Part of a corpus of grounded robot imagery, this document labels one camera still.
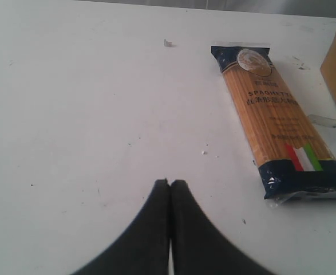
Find small white paper scrap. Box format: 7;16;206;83
164;40;174;48

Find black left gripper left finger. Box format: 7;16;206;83
74;179;170;274

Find spaghetti pasta package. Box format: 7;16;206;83
211;44;336;203

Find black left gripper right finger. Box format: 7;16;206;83
171;180;271;274

